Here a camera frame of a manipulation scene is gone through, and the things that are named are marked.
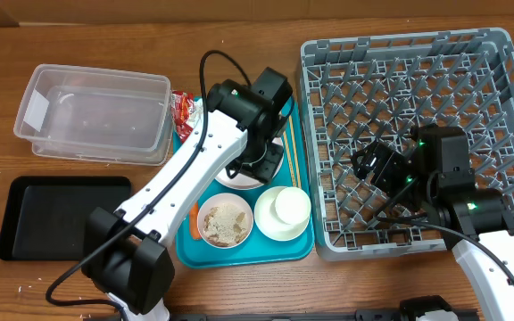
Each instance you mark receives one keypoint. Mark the wooden chopstick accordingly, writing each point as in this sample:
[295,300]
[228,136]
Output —
[296,161]
[289,159]

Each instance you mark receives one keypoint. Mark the white cup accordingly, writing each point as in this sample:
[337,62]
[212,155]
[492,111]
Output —
[293,205]

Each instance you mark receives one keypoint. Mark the bowl with food scraps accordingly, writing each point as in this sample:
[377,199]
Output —
[225,221]

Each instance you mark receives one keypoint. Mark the black plastic tray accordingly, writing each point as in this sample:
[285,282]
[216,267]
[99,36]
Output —
[45,216]

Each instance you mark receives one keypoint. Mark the clear plastic bin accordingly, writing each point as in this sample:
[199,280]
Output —
[93,114]

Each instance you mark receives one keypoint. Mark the large pink plate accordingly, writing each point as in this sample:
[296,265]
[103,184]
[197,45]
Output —
[242,182]

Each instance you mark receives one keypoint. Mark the teal serving tray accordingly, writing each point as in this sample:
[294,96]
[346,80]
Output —
[258,248]

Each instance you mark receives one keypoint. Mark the red snack wrapper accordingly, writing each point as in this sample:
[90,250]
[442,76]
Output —
[181,102]

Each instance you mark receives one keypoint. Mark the crumpled white napkin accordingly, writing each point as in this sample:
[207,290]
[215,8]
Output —
[196,113]

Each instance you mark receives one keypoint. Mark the orange carrot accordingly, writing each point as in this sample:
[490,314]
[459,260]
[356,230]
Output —
[193,227]

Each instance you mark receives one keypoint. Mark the grey dishwasher rack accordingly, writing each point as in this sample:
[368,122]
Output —
[357,90]

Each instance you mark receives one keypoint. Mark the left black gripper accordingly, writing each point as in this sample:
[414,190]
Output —
[264,169]

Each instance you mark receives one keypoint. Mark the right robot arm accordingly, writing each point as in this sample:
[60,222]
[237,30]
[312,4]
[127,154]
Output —
[435,188]

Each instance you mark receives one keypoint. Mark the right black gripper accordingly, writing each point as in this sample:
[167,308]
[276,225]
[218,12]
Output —
[392,166]

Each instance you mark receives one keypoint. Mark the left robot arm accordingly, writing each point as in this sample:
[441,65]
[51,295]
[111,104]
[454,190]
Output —
[128,247]

